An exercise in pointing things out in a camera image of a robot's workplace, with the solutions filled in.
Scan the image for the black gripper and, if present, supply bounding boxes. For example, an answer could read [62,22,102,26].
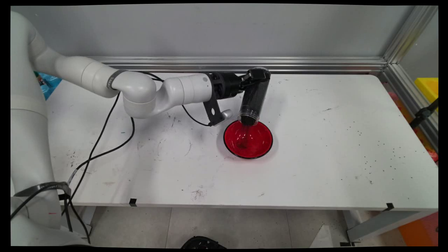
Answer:
[209,68,271,100]

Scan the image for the clear jar of black seeds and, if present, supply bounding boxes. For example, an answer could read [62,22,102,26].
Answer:
[237,66,272,127]

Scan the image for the red bowl with black rim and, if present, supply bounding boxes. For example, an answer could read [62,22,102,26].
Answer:
[223,119,274,160]

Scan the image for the yellow box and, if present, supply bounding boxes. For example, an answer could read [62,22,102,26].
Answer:
[415,78,439,104]

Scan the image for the black object on floor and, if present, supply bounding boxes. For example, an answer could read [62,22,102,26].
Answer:
[180,236,228,250]

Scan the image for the grey table leg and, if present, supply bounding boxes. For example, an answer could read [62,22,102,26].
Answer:
[345,209,438,246]

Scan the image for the blue bottle pack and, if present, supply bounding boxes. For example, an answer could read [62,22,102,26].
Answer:
[34,71,63,101]

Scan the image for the orange box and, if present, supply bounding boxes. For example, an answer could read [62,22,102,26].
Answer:
[397,212,439,246]

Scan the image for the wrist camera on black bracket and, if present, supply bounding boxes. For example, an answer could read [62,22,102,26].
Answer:
[202,99,234,127]

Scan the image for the long aluminium frame rail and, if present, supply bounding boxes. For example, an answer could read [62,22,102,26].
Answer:
[87,55,388,75]

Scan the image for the black cable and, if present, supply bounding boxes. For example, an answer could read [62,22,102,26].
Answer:
[10,71,165,244]
[10,90,212,244]

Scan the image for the short aluminium frame rail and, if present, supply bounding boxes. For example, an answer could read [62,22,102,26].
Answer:
[381,63,439,153]

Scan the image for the aluminium frame post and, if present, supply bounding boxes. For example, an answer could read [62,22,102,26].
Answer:
[383,5,439,65]

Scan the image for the black printed lanyard strap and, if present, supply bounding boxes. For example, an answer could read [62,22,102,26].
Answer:
[14,181,72,197]

